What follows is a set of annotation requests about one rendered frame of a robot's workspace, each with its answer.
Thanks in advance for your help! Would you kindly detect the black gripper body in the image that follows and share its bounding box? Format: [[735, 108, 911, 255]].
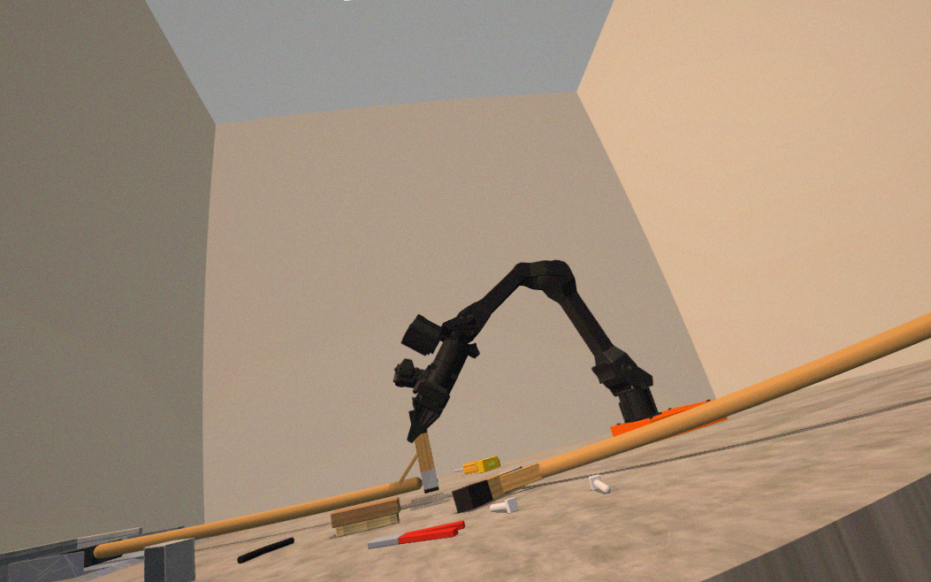
[[413, 360, 460, 412]]

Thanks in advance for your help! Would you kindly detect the orange-handled screwdriver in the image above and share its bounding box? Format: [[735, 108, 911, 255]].
[[454, 461, 479, 474]]

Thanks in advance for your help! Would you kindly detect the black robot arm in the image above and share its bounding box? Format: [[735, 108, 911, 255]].
[[393, 260, 662, 423]]

